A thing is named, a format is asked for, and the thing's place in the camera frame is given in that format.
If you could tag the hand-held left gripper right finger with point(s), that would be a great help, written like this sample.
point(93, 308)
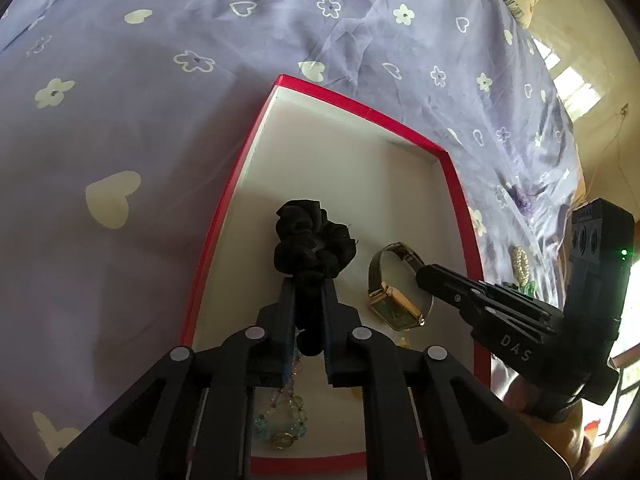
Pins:
point(335, 320)

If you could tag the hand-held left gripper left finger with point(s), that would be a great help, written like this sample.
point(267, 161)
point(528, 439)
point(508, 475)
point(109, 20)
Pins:
point(282, 320)

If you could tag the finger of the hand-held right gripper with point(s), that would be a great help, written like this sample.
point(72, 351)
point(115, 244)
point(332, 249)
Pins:
point(465, 292)

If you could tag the gold wristwatch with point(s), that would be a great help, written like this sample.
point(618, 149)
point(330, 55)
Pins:
point(395, 307)

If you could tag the black scrunchie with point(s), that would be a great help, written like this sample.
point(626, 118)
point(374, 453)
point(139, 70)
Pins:
point(310, 240)

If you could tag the red jewelry box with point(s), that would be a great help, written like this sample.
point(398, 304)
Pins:
point(350, 185)

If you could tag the person's right forearm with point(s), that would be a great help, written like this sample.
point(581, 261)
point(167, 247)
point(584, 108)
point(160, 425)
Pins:
point(560, 440)

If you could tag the person's right hand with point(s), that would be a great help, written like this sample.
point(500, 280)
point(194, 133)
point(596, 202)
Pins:
point(517, 395)

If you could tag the silver pearl hair clip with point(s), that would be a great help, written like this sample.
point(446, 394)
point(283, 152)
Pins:
point(521, 265)

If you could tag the purple scrunchie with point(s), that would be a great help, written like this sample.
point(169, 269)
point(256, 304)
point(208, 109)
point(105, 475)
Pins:
point(521, 199)

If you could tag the purple flower print blanket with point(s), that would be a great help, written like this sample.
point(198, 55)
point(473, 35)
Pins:
point(150, 110)

